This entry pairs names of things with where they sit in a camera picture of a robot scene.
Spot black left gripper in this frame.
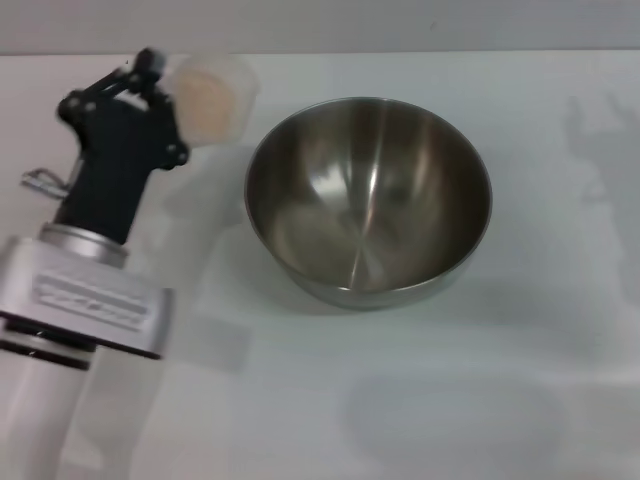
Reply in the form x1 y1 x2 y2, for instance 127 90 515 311
53 47 192 247

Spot rice grains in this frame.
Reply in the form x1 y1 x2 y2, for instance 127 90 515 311
172 69 242 142

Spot clear plastic measuring cup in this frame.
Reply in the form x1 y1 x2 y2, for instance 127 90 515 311
167 52 261 150

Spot stainless steel mixing bowl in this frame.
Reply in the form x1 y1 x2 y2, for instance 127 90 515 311
243 96 494 312

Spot grey left camera cable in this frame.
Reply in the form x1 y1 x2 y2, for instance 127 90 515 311
19 167 69 200

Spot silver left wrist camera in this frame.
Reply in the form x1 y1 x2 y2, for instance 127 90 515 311
34 272 164 332

